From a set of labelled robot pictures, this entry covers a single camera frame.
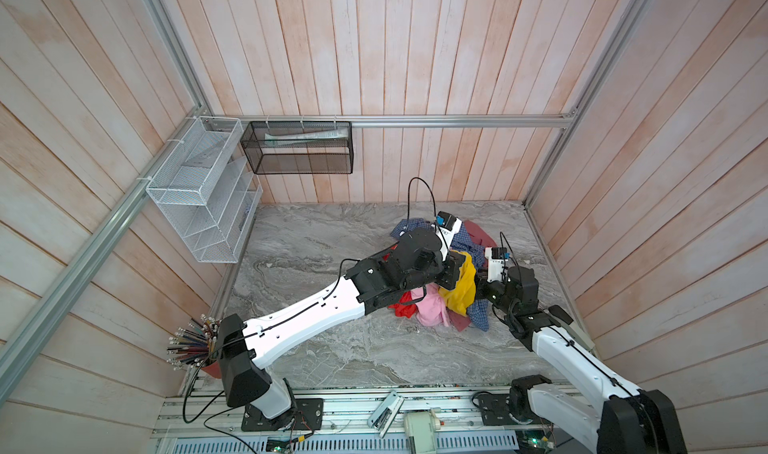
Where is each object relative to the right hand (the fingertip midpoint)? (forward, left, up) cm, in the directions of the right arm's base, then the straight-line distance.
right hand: (467, 269), depth 85 cm
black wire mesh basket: (+43, +55, +12) cm, 71 cm away
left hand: (-11, +6, +18) cm, 22 cm away
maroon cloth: (+22, -10, -12) cm, 27 cm away
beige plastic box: (-38, +14, -8) cm, 41 cm away
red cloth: (-9, +18, -10) cm, 22 cm away
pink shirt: (-9, +10, -8) cm, 16 cm away
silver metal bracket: (-35, +23, -11) cm, 44 cm away
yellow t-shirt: (-12, +5, +6) cm, 14 cm away
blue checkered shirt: (+13, 0, -3) cm, 13 cm away
